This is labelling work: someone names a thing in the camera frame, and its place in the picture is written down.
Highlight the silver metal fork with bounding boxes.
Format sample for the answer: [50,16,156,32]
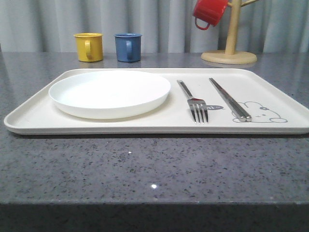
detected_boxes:
[177,80,209,124]

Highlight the white round plate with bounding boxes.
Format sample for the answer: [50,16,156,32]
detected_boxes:
[49,70,171,119]

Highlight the silver metal chopstick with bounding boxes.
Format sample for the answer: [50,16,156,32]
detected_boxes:
[209,77,247,122]
[211,77,252,121]

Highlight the blue enamel mug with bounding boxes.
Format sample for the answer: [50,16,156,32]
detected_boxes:
[114,33,142,62]

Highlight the yellow enamel mug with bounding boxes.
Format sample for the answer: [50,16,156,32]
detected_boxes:
[74,32,103,62]

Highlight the wooden mug tree stand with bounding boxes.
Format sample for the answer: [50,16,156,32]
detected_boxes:
[201,0,257,65]

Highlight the cream rabbit print tray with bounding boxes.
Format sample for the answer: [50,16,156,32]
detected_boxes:
[4,68,309,135]

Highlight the red enamel mug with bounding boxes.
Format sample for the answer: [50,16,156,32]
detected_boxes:
[193,0,228,30]

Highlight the grey pleated curtain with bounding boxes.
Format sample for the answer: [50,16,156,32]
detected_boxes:
[0,0,309,53]

